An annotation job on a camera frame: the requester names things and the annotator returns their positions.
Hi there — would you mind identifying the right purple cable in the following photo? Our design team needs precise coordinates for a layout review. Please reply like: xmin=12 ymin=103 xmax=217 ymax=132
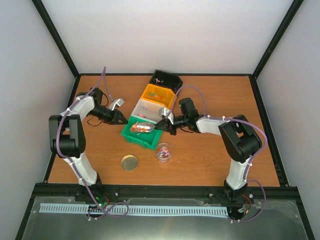
xmin=167 ymin=84 xmax=269 ymax=224

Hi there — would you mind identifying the clear plastic jar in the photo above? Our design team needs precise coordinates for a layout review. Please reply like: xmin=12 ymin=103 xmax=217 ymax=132
xmin=155 ymin=143 xmax=173 ymax=163

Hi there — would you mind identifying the black plastic bin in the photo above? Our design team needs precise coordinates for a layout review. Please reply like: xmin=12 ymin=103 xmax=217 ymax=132
xmin=148 ymin=70 xmax=183 ymax=94

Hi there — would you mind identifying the gold jar lid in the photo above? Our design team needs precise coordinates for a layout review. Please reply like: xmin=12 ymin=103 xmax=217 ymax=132
xmin=120 ymin=154 xmax=139 ymax=172

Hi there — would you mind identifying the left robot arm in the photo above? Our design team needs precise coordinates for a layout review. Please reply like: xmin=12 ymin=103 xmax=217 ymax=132
xmin=48 ymin=87 xmax=128 ymax=202

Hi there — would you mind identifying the yellow plastic bin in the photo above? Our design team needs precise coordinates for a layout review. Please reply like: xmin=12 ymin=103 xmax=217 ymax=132
xmin=140 ymin=83 xmax=175 ymax=109

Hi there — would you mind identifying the black aluminium front rail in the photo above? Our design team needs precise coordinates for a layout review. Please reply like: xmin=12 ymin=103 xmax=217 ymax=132
xmin=32 ymin=183 xmax=300 ymax=204

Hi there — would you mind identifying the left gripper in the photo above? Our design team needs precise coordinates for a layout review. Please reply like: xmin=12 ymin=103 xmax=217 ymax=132
xmin=88 ymin=105 xmax=128 ymax=125

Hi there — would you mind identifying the metal scoop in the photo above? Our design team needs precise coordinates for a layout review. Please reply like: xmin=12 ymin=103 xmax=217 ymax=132
xmin=130 ymin=121 xmax=155 ymax=134

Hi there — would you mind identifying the blue slotted cable duct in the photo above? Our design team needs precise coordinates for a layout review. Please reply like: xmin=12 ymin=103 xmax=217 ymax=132
xmin=38 ymin=203 xmax=228 ymax=218

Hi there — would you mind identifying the white plastic bin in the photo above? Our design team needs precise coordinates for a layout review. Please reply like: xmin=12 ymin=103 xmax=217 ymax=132
xmin=131 ymin=98 xmax=173 ymax=123

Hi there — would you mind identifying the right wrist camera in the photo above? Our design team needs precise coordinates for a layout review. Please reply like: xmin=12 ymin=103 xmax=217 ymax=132
xmin=158 ymin=107 xmax=174 ymax=125

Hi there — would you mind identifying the green plastic bin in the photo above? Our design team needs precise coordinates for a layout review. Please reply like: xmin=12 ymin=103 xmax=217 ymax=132
xmin=121 ymin=116 xmax=163 ymax=150

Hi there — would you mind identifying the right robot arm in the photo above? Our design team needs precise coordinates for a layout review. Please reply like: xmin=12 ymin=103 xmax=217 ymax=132
xmin=155 ymin=97 xmax=263 ymax=203

